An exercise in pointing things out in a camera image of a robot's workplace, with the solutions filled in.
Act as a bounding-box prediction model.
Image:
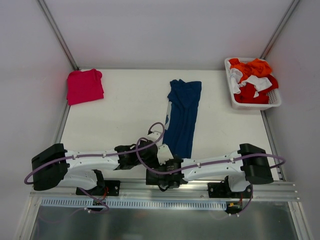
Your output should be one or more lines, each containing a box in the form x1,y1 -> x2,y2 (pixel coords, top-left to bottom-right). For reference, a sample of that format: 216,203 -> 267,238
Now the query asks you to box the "navy blue t-shirt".
162,79 -> 202,158

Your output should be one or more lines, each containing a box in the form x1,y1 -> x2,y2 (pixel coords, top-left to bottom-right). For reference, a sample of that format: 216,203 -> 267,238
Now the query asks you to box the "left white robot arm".
30,140 -> 160,195

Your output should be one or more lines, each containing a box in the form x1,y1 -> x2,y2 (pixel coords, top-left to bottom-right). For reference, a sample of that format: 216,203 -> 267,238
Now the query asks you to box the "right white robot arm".
145,143 -> 274,198

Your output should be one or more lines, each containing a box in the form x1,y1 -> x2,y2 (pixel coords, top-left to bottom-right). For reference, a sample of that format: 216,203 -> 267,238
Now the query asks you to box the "folded pink t-shirt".
66,68 -> 104,106

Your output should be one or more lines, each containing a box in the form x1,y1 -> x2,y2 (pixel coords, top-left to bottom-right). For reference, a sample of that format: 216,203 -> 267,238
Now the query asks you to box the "red t-shirt in basket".
233,74 -> 279,105

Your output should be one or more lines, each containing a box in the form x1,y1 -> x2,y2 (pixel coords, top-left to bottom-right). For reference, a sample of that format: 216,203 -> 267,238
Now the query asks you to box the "white t-shirt in basket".
229,68 -> 272,98

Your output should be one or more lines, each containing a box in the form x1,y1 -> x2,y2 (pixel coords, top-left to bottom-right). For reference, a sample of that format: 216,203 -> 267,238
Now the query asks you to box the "white plastic basket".
224,57 -> 282,111

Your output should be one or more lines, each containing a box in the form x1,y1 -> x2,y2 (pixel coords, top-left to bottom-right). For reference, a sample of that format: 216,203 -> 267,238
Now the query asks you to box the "orange t-shirt in basket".
228,58 -> 273,83

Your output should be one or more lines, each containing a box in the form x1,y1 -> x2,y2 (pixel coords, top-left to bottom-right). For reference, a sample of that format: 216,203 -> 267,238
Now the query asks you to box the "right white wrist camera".
157,144 -> 174,165

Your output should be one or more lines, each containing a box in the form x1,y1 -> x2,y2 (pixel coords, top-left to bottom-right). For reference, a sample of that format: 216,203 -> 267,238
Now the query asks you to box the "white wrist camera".
146,131 -> 163,145
157,144 -> 174,165

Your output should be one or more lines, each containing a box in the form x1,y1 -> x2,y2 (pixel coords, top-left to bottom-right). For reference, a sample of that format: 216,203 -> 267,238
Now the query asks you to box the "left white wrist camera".
146,131 -> 163,145

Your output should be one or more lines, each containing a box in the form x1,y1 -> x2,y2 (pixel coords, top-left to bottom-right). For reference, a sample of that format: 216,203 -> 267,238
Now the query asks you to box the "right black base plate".
207,181 -> 253,199

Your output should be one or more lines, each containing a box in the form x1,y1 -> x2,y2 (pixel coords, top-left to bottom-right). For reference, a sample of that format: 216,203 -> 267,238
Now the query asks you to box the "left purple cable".
23,121 -> 166,214

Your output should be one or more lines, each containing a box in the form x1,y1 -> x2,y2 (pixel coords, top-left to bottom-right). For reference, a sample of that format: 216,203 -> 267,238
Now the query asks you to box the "aluminium mounting rail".
30,179 -> 301,202

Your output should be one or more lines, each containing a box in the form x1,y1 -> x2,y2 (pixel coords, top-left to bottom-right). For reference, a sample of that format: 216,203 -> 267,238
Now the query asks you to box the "white slotted cable duct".
41,197 -> 227,211

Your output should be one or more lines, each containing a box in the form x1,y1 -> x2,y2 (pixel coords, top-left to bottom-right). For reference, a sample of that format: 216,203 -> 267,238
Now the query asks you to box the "left aluminium corner post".
36,0 -> 80,71

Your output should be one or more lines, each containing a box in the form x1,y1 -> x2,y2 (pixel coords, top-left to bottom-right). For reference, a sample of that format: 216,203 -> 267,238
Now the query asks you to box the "aluminium corner post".
36,0 -> 80,71
260,0 -> 301,60

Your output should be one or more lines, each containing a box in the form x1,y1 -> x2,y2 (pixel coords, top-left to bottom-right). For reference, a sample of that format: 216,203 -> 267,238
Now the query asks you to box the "right aluminium corner post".
260,0 -> 301,60

